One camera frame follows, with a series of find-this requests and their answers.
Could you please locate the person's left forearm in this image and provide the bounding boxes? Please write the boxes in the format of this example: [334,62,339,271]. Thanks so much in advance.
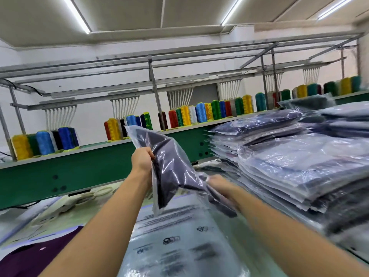
[40,170,153,277]

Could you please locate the grey metal thread rack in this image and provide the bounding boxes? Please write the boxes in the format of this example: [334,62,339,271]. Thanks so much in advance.
[0,32,364,159]

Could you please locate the person's left hand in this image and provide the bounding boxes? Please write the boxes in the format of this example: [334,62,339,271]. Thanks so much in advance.
[130,146,156,182]

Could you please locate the ceiling light tube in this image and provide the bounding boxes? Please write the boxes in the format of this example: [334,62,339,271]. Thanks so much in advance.
[317,0,358,21]
[221,0,246,27]
[62,0,92,35]

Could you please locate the stack of bagged garments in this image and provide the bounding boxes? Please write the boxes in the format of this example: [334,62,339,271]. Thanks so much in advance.
[208,101,369,235]

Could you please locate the row of coloured thread spools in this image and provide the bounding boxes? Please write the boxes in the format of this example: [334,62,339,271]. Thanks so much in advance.
[12,75,364,161]

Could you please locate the stack of plastic bags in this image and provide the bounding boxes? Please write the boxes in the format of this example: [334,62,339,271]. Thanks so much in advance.
[118,193,251,277]

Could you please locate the person's right hand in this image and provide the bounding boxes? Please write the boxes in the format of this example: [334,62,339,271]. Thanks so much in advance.
[206,174,244,209]

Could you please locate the person's right forearm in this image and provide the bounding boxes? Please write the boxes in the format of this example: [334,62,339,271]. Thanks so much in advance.
[231,187,369,277]

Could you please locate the navy shirt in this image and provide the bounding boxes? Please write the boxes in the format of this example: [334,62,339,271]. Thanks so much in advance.
[135,130,231,211]

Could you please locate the green machine beam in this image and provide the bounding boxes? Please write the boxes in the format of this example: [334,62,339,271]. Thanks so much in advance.
[0,92,369,210]

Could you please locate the white shirt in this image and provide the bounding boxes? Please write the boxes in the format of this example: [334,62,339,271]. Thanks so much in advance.
[242,135,369,197]

